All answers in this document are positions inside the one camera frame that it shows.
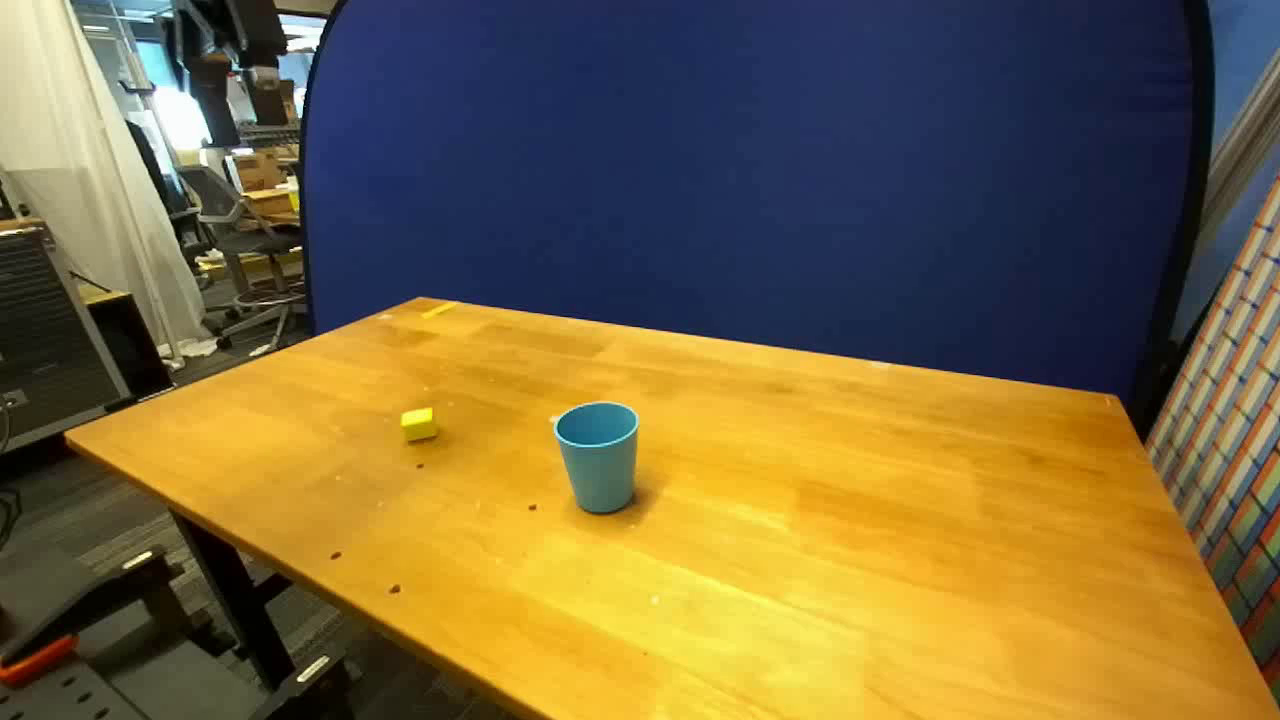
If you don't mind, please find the yellow block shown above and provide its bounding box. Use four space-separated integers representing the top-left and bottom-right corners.
401 407 439 442

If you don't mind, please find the blue plastic cup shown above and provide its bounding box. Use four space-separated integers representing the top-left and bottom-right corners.
552 400 638 517

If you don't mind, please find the blue backdrop screen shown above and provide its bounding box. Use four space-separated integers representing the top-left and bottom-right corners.
304 0 1213 418

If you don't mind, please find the black table leg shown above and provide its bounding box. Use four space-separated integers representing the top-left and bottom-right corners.
177 517 293 686

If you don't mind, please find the office chair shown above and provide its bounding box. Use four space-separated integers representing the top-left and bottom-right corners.
185 164 309 355

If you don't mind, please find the colourful patterned panel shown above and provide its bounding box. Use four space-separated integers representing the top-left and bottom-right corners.
1147 185 1280 696

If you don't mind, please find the black equipment case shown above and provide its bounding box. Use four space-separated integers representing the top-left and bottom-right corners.
0 227 128 453

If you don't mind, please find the white curtain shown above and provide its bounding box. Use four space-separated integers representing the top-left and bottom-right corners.
0 0 216 363

